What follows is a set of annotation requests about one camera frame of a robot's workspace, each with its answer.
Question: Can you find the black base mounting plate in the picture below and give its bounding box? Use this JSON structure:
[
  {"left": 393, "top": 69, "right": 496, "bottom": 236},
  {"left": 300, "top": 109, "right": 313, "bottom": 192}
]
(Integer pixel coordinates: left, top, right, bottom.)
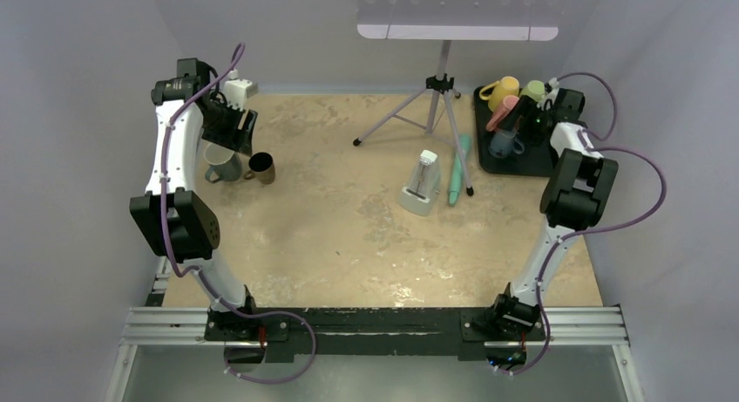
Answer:
[{"left": 204, "top": 307, "right": 545, "bottom": 363}]

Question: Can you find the white light panel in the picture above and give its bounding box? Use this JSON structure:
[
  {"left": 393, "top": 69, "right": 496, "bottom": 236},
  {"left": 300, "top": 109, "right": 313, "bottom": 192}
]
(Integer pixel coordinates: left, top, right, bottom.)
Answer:
[{"left": 356, "top": 0, "right": 566, "bottom": 41}]

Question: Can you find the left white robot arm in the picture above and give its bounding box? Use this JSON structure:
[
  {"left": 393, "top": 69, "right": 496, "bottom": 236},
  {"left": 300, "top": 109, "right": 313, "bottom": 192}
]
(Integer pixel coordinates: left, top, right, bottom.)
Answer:
[{"left": 129, "top": 58, "right": 260, "bottom": 340}]

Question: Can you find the brown dark mug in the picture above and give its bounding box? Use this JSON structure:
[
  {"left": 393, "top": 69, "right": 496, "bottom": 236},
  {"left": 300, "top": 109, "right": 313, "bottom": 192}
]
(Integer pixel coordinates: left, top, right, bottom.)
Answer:
[{"left": 243, "top": 152, "right": 276, "bottom": 185}]

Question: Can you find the black tray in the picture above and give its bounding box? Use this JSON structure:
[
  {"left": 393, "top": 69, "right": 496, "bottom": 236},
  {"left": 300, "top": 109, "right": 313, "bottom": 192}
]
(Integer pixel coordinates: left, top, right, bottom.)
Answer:
[{"left": 472, "top": 86, "right": 558, "bottom": 178}]

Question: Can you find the grey tripod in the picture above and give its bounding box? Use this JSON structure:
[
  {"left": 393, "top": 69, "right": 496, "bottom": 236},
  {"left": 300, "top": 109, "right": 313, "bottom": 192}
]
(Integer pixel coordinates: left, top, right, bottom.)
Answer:
[{"left": 352, "top": 40, "right": 475, "bottom": 197}]

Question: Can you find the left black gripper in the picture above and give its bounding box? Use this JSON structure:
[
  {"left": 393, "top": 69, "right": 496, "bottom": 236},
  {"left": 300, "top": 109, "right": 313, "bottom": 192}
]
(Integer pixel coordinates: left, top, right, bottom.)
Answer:
[{"left": 202, "top": 97, "right": 257, "bottom": 156}]

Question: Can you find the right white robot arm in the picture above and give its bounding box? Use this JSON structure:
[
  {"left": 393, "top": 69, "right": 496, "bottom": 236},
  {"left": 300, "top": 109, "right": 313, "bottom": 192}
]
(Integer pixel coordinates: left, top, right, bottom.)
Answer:
[{"left": 485, "top": 83, "right": 619, "bottom": 338}]

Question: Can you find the teal pen tool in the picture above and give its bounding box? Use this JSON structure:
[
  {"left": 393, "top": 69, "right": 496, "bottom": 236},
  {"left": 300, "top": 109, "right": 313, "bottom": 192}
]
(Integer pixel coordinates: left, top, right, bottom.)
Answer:
[{"left": 448, "top": 134, "right": 471, "bottom": 207}]

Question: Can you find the yellow mug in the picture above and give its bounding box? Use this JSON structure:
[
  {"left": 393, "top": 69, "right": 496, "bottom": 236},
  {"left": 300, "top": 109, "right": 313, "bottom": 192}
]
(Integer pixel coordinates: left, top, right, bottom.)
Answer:
[{"left": 478, "top": 76, "right": 520, "bottom": 112}]

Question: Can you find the aluminium frame rail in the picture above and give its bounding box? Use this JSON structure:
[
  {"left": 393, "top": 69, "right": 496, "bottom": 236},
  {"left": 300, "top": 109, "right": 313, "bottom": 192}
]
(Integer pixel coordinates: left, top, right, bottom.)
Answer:
[{"left": 105, "top": 307, "right": 644, "bottom": 401}]

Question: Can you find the pink mug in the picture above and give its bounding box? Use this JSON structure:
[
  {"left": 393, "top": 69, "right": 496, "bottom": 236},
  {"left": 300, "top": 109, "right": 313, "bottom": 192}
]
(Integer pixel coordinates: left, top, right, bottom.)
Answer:
[{"left": 485, "top": 95, "right": 519, "bottom": 133}]

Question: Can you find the green mug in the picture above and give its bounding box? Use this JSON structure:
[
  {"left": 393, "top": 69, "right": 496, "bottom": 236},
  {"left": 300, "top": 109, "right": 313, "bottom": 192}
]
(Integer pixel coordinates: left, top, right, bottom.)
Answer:
[{"left": 519, "top": 80, "right": 546, "bottom": 102}]

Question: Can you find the grey blue small mug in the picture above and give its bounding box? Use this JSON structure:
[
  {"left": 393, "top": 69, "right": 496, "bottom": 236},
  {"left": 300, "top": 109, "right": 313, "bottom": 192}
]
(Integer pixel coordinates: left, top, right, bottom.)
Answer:
[{"left": 488, "top": 130, "right": 525, "bottom": 159}]

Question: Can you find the teal cream mug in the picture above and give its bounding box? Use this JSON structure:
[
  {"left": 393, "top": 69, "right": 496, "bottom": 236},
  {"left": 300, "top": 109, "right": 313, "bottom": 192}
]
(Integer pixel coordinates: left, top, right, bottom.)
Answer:
[{"left": 204, "top": 144, "right": 243, "bottom": 184}]

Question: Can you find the white metronome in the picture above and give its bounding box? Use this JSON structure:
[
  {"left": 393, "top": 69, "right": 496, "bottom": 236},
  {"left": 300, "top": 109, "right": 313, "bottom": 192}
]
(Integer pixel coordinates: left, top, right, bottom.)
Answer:
[{"left": 398, "top": 150, "right": 441, "bottom": 217}]

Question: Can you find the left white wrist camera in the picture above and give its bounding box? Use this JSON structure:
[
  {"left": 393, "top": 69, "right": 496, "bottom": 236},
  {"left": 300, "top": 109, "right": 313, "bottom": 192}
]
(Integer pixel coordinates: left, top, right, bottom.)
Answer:
[{"left": 221, "top": 70, "right": 259, "bottom": 112}]

